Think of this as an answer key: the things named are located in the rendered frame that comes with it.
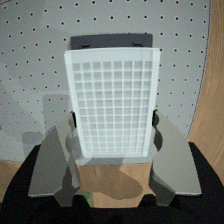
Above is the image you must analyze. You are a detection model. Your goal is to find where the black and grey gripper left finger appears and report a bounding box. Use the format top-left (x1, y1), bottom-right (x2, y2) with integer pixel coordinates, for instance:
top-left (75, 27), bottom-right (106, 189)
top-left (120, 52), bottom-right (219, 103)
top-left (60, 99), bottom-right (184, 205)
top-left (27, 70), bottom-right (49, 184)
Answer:
top-left (0, 111), bottom-right (81, 224)

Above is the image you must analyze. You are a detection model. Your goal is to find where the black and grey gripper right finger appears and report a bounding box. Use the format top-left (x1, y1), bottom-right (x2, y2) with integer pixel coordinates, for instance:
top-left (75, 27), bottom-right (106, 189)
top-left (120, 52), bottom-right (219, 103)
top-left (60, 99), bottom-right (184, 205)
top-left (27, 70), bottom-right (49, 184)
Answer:
top-left (148, 109), bottom-right (224, 224)

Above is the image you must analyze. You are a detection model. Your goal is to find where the dark grey rectangular frame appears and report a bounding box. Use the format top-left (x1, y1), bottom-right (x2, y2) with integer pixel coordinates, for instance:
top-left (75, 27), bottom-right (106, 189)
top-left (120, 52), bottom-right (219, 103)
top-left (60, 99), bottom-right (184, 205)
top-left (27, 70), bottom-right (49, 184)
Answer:
top-left (70, 33), bottom-right (153, 50)

